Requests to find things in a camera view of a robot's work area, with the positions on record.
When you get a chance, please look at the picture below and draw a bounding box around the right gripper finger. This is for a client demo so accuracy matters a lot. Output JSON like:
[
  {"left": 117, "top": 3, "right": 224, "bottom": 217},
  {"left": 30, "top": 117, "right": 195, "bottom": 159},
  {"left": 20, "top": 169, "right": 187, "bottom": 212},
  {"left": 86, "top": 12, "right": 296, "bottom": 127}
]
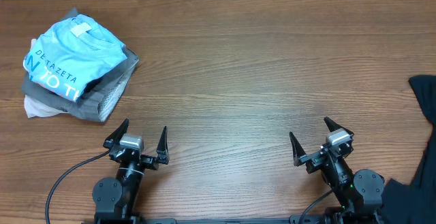
[
  {"left": 289, "top": 132, "right": 307, "bottom": 166},
  {"left": 324, "top": 116, "right": 354, "bottom": 136}
]

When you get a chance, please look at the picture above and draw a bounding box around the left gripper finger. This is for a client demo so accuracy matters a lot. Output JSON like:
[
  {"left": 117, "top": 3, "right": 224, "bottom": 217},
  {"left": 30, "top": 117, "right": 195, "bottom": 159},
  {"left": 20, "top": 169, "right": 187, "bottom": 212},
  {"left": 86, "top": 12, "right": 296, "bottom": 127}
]
[
  {"left": 103, "top": 118, "right": 129, "bottom": 149},
  {"left": 156, "top": 126, "right": 170, "bottom": 165}
]

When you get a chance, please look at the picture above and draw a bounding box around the black t-shirt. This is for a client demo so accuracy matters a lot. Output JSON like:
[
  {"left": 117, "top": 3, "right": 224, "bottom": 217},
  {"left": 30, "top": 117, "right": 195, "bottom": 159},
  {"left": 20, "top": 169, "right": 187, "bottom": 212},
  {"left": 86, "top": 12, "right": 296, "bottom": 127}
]
[{"left": 381, "top": 75, "right": 435, "bottom": 224}]

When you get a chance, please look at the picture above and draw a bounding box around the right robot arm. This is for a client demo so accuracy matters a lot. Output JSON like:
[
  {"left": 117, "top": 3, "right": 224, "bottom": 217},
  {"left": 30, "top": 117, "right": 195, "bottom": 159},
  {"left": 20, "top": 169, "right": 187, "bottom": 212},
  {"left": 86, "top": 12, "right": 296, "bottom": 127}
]
[{"left": 289, "top": 116, "right": 385, "bottom": 223}]

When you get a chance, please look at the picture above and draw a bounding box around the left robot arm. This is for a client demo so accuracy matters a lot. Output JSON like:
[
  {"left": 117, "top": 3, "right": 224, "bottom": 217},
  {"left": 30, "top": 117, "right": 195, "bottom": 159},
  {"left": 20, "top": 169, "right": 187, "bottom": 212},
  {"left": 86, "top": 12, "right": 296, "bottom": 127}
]
[{"left": 92, "top": 119, "right": 170, "bottom": 224}]

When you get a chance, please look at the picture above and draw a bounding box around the grey folded garment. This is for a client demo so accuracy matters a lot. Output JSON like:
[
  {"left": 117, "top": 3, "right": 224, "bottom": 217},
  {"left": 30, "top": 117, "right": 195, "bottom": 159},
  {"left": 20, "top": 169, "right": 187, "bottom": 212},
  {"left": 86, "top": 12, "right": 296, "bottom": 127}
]
[{"left": 21, "top": 7, "right": 140, "bottom": 123}]

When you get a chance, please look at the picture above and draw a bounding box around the white folded garment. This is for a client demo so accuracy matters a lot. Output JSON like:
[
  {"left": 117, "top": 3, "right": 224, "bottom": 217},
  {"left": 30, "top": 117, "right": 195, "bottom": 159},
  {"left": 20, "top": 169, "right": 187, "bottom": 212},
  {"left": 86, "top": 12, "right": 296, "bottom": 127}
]
[{"left": 22, "top": 57, "right": 67, "bottom": 118}]

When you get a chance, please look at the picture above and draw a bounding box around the light blue folded t-shirt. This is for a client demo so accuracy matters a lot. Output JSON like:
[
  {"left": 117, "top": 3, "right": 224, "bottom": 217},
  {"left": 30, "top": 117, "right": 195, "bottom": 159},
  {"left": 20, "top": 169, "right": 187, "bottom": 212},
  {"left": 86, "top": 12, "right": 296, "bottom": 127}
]
[{"left": 23, "top": 14, "right": 127, "bottom": 102}]

